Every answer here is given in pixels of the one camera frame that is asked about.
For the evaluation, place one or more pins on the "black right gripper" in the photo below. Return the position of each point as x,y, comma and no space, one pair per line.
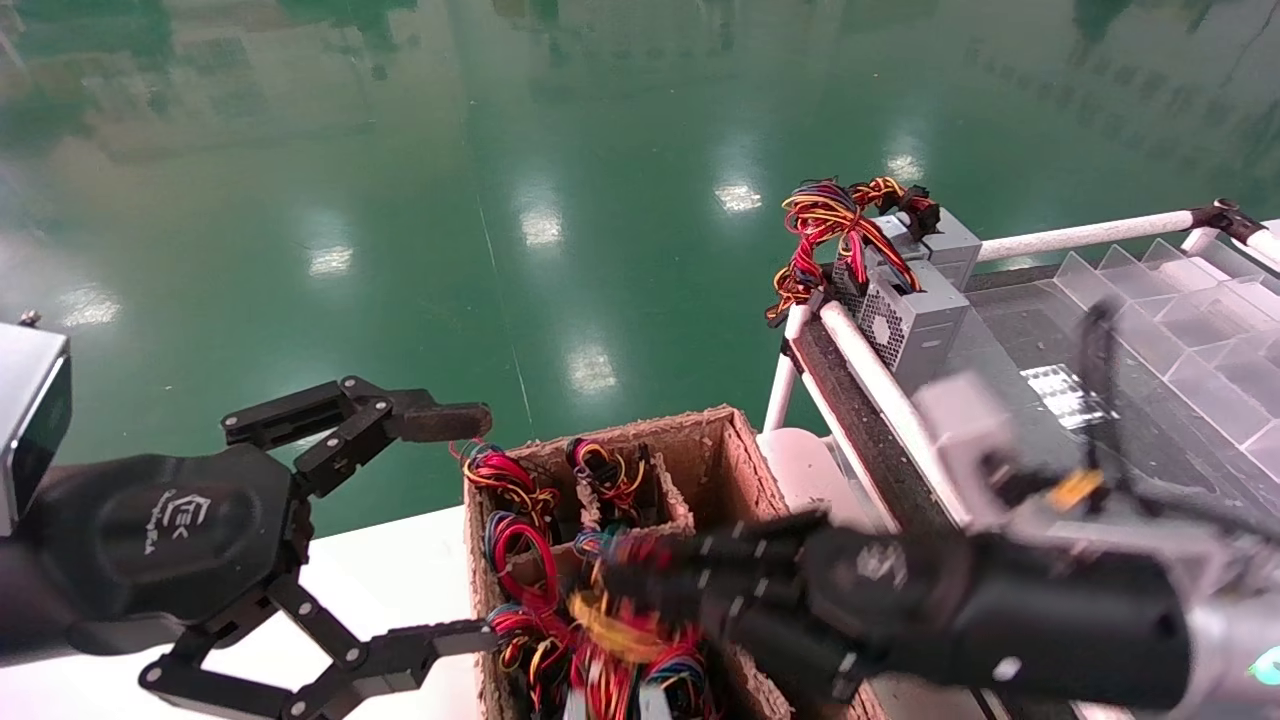
1000,620

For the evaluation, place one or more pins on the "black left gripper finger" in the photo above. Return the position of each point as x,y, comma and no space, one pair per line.
440,422

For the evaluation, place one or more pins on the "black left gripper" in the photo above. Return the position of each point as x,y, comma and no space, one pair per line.
150,540

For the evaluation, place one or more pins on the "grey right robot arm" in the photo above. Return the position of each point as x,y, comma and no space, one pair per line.
1240,640

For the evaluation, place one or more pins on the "brown cardboard divider box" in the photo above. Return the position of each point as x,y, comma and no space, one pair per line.
740,470

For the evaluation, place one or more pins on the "white pipe leg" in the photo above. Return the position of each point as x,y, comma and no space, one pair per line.
783,385

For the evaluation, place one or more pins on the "vented grey power supply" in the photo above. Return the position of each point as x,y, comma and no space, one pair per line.
920,330

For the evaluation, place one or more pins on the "dark conveyor belt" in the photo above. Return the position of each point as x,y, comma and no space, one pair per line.
1030,330

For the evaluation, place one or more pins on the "clear acrylic divider tray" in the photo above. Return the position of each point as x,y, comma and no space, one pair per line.
1200,400

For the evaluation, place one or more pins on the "black pipe joint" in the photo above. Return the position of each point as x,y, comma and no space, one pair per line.
1225,215

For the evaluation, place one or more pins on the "long white pipe rail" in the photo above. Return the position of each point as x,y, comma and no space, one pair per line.
880,385

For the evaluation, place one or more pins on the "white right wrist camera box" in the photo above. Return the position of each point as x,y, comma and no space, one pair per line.
960,440

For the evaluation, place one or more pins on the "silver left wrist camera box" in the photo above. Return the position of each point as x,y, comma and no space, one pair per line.
25,420

